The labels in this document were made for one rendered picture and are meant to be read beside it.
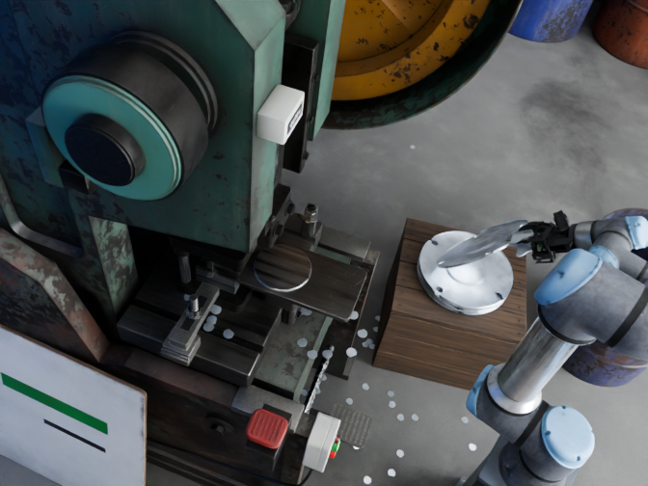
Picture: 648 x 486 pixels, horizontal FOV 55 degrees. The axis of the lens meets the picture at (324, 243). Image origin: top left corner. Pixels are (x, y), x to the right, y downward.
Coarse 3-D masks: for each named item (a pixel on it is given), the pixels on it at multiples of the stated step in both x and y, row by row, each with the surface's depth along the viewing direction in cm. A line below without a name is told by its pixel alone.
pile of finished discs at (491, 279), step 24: (432, 240) 195; (456, 240) 195; (432, 264) 188; (480, 264) 189; (504, 264) 191; (432, 288) 182; (456, 288) 183; (480, 288) 184; (504, 288) 185; (480, 312) 183
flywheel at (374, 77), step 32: (352, 0) 122; (384, 0) 120; (416, 0) 118; (448, 0) 114; (480, 0) 110; (352, 32) 127; (384, 32) 125; (416, 32) 123; (448, 32) 116; (352, 64) 132; (384, 64) 127; (416, 64) 124; (352, 96) 135
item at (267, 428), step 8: (256, 416) 113; (264, 416) 113; (272, 416) 113; (280, 416) 113; (248, 424) 111; (256, 424) 111; (264, 424) 112; (272, 424) 112; (280, 424) 112; (248, 432) 110; (256, 432) 111; (264, 432) 111; (272, 432) 111; (280, 432) 111; (256, 440) 110; (264, 440) 110; (272, 440) 110; (280, 440) 110
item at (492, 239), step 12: (492, 228) 191; (504, 228) 184; (516, 228) 178; (468, 240) 192; (480, 240) 181; (492, 240) 175; (504, 240) 171; (444, 252) 190; (456, 252) 185; (468, 252) 176; (480, 252) 172; (492, 252) 167; (444, 264) 178; (456, 264) 170
